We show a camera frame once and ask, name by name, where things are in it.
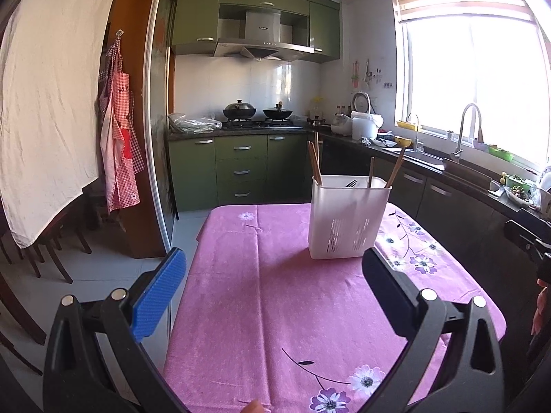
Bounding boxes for steel kitchen sink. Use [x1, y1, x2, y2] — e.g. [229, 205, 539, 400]
[404, 149, 444, 170]

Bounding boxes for dark wooden chair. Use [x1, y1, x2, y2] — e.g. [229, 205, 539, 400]
[0, 205, 94, 285]

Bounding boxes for dark counter cabinets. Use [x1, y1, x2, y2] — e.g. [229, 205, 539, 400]
[319, 134, 541, 397]

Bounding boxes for purple floral tablecloth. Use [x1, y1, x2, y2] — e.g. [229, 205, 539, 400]
[162, 201, 508, 413]

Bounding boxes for white plastic utensil holder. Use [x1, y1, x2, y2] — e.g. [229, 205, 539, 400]
[308, 175, 391, 260]

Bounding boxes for wooden chopstick far right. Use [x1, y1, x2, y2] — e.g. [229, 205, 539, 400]
[385, 147, 406, 188]

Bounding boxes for tall chrome faucet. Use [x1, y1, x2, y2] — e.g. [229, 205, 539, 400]
[450, 103, 484, 163]

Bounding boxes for metal fork in holder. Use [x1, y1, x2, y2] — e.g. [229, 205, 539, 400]
[345, 179, 358, 188]

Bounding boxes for small chrome faucet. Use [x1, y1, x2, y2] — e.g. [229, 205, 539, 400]
[406, 113, 424, 152]

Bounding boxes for wooden chopstick right side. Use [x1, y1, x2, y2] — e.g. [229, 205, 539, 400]
[368, 156, 374, 188]

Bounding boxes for red checkered apron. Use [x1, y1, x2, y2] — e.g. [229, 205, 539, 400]
[98, 31, 145, 213]

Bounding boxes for yellow cup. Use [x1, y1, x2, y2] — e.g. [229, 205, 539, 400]
[394, 136, 413, 148]

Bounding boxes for wooden chopstick in holder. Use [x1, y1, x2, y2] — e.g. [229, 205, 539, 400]
[314, 131, 321, 174]
[307, 141, 322, 186]

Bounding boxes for green lower cabinets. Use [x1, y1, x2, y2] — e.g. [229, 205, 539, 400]
[169, 130, 312, 212]

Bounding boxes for green cabinets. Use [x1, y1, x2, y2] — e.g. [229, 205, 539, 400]
[171, 0, 341, 63]
[169, 130, 312, 212]

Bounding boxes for white rice cooker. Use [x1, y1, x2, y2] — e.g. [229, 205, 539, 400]
[351, 92, 384, 141]

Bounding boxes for plastic bag on counter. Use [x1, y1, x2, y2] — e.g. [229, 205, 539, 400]
[168, 113, 222, 134]

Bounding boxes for gas stove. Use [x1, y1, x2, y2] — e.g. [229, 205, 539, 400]
[222, 118, 303, 130]

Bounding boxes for black lidded wok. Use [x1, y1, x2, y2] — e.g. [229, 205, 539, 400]
[222, 100, 256, 121]

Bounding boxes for sliding glass door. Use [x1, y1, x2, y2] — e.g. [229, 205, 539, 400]
[142, 0, 175, 252]

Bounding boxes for black open wok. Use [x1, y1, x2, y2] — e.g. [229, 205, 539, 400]
[263, 102, 292, 120]

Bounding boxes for white hanging cloth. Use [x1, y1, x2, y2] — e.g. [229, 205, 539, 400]
[1, 0, 113, 248]

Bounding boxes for window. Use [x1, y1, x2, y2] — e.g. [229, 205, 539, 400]
[391, 0, 550, 168]

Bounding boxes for steel range hood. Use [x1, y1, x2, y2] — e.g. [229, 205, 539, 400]
[214, 5, 315, 62]

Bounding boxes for green upper cabinets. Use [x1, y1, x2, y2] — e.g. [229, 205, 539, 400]
[171, 0, 341, 63]

